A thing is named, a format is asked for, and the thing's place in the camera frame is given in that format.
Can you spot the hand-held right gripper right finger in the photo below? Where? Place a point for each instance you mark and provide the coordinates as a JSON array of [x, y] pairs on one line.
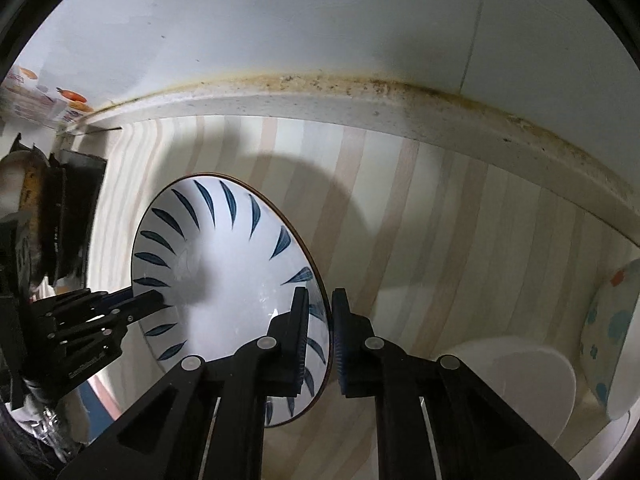
[[341, 345]]

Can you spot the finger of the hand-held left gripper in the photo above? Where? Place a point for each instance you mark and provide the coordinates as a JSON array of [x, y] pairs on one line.
[[75, 300], [145, 302]]

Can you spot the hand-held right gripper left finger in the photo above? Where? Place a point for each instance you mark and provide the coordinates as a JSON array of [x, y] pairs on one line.
[[301, 340]]

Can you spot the blue leaf pattern plate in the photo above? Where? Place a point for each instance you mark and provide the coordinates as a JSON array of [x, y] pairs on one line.
[[225, 270]]

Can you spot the plain white plate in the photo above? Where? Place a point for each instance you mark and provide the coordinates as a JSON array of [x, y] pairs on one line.
[[525, 385]]

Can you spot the flower pattern bowl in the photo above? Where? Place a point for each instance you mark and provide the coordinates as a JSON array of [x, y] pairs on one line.
[[615, 340]]

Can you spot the black glass gas stove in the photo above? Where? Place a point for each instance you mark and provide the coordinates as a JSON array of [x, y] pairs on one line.
[[75, 210]]

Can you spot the steel frying pan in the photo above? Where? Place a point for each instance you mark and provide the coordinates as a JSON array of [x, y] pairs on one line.
[[20, 185]]

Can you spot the striped cat table mat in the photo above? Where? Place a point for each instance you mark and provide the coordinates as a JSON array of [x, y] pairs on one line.
[[400, 210]]

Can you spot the colourful wall sticker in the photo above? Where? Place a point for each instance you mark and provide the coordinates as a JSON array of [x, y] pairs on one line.
[[45, 100]]

